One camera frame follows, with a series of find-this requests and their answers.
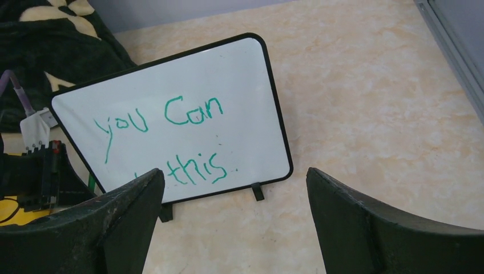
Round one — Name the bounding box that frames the white whiteboard black frame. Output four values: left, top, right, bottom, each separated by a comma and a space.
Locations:
49, 33, 294, 203

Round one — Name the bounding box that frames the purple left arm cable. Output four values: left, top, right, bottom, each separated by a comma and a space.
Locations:
0, 69, 37, 117

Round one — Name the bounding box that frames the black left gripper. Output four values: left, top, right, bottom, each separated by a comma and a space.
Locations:
1, 140, 96, 212

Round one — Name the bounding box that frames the aluminium frame rail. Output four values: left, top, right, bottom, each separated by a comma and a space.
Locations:
414, 1, 483, 122

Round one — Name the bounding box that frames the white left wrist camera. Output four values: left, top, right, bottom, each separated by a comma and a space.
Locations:
20, 108, 58, 151

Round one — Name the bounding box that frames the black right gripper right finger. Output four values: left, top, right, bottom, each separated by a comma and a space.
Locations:
306, 168, 483, 273

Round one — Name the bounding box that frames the green marker cap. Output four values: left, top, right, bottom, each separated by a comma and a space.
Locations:
88, 174, 96, 192

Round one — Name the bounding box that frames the black whiteboard left foot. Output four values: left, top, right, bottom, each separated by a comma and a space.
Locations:
159, 203, 174, 223

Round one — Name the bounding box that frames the black whiteboard foot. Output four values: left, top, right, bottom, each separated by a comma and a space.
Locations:
159, 203, 174, 223
251, 183, 265, 202

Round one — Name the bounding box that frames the yellow folded cloth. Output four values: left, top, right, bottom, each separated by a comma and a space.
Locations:
1, 196, 51, 226

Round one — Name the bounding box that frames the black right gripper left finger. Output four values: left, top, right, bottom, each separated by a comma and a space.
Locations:
1, 168, 165, 273

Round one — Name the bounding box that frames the black whiteboard right foot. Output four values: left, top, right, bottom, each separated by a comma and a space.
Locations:
251, 183, 265, 202

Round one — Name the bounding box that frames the black floral blanket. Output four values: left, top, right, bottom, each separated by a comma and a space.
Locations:
1, 1, 135, 111

